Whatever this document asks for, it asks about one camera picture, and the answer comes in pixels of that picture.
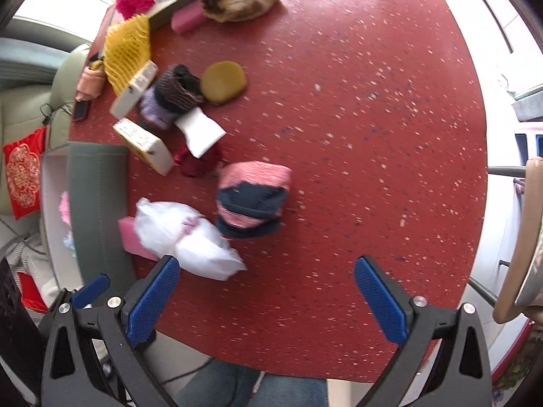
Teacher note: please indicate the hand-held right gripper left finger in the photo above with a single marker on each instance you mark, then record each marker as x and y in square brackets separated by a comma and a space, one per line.
[152, 301]

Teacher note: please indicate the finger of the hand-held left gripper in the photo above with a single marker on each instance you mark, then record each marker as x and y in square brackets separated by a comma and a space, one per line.
[91, 290]

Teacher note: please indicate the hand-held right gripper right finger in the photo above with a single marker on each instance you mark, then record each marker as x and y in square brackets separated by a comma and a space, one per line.
[379, 305]

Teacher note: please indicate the white plastic bag bundle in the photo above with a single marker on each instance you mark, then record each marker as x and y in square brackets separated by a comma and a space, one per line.
[182, 237]

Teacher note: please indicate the grey cardboard box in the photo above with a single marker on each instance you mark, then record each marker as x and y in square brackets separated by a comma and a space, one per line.
[97, 186]

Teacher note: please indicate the pink navy knitted hat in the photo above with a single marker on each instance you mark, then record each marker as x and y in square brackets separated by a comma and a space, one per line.
[252, 199]

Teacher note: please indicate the white tan printed box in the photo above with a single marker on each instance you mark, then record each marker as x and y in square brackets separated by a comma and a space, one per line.
[144, 144]
[133, 91]

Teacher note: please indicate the white paper card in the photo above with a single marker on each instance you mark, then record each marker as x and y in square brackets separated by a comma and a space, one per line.
[201, 133]

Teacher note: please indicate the purple brown knitted sock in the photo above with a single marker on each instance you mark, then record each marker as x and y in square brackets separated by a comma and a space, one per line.
[169, 93]

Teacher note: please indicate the red packet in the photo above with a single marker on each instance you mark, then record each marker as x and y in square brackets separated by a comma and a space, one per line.
[32, 292]

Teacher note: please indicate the light blue fluffy ball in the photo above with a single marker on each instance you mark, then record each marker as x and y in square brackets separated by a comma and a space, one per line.
[70, 243]

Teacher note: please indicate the pink fluffy ball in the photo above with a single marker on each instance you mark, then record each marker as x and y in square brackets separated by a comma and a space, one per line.
[65, 207]

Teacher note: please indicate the person's jeans legs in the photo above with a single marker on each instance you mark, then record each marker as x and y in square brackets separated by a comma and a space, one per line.
[275, 390]

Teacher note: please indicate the red embroidered cushion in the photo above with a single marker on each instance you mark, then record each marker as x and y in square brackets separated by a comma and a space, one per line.
[23, 174]

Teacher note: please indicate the dark red rose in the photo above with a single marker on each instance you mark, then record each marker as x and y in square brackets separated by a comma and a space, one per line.
[197, 165]

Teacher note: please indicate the black phone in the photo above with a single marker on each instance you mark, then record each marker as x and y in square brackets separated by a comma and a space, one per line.
[80, 110]

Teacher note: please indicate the green sofa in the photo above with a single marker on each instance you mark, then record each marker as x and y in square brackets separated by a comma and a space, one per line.
[21, 110]

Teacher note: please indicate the peach cloth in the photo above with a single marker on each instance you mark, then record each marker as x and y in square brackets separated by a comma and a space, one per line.
[90, 84]

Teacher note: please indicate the white blue container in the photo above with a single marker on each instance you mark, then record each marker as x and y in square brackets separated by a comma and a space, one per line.
[530, 144]

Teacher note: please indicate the yellow round sponge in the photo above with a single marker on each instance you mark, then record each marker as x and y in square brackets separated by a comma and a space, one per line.
[223, 82]

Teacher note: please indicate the white radiator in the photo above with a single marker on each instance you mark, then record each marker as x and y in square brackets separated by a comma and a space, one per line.
[29, 61]

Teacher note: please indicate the yellow foam net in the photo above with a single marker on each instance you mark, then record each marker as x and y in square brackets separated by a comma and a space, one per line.
[127, 51]

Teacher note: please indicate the grey tray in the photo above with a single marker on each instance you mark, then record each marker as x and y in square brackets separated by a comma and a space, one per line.
[528, 104]

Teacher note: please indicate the brown knitted pouch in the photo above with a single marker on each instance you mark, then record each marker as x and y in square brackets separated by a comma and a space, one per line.
[242, 2]

